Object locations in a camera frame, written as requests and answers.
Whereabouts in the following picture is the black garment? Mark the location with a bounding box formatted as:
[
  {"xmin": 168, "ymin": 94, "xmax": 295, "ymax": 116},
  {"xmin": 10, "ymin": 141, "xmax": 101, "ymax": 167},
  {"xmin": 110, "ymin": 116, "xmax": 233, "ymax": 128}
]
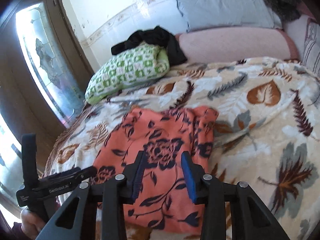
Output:
[{"xmin": 111, "ymin": 26, "xmax": 188, "ymax": 66}]

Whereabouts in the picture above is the striped pillow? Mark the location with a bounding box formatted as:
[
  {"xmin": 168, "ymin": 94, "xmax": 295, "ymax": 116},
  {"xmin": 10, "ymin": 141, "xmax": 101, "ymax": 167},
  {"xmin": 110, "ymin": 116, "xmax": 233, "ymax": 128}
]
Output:
[{"xmin": 303, "ymin": 18, "xmax": 320, "ymax": 77}]

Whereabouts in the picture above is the pink bolster cushion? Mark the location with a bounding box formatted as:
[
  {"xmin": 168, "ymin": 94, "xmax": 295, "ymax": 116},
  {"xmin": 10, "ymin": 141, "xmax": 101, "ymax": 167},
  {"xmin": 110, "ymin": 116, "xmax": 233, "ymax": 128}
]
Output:
[{"xmin": 176, "ymin": 27, "xmax": 299, "ymax": 63}]

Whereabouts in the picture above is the green white patterned pillow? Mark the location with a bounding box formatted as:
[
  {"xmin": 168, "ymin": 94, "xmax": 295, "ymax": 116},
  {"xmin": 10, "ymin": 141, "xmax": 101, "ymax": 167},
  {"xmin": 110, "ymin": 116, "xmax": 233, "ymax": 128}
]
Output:
[{"xmin": 85, "ymin": 42, "xmax": 170, "ymax": 105}]

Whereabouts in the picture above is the dark furry cushion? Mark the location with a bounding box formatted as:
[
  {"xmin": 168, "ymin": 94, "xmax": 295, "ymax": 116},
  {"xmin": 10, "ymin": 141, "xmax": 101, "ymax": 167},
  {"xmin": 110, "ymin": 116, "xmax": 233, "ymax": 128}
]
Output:
[{"xmin": 266, "ymin": 0, "xmax": 301, "ymax": 22}]

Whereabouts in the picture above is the grey pillow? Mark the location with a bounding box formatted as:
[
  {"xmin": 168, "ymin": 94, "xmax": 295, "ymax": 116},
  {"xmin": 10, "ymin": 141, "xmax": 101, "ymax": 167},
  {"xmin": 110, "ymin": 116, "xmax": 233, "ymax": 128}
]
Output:
[{"xmin": 176, "ymin": 0, "xmax": 282, "ymax": 32}]

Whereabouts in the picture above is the stained glass door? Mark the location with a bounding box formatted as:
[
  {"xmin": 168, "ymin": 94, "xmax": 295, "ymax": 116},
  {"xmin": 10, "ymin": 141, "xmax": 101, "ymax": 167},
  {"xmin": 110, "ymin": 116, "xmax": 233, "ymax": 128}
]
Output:
[{"xmin": 16, "ymin": 2, "xmax": 84, "ymax": 127}]

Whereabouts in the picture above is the orange floral garment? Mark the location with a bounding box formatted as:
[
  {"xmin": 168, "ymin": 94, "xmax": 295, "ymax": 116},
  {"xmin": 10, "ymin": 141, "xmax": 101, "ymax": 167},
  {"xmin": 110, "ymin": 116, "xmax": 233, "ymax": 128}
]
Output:
[{"xmin": 91, "ymin": 106, "xmax": 218, "ymax": 235}]

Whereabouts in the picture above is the person's left hand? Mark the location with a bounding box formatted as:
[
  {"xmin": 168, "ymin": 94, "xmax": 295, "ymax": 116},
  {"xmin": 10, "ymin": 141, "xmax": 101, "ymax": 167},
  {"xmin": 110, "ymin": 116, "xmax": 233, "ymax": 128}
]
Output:
[{"xmin": 21, "ymin": 209, "xmax": 46, "ymax": 239}]

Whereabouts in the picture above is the cream leaf-pattern blanket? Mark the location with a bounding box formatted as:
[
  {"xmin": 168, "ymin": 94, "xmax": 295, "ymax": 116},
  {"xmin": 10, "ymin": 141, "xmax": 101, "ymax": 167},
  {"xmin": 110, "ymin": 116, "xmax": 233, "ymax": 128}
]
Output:
[{"xmin": 44, "ymin": 57, "xmax": 319, "ymax": 239}]

